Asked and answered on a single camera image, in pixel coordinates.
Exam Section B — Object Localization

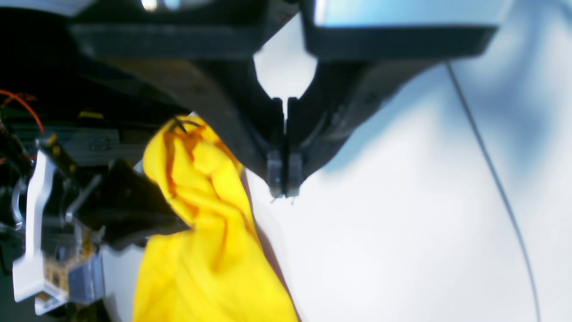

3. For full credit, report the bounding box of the yellow t-shirt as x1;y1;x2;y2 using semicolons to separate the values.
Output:
132;115;298;322

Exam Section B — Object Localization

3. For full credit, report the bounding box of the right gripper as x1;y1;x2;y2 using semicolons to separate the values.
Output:
0;134;193;287

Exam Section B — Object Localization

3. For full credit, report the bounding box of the red wire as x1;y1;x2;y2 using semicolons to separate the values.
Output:
0;89;45;135

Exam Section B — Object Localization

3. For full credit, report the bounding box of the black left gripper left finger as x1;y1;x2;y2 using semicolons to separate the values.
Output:
69;0;286;198

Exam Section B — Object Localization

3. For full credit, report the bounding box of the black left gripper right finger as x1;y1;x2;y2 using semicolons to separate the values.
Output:
285;0;513;197

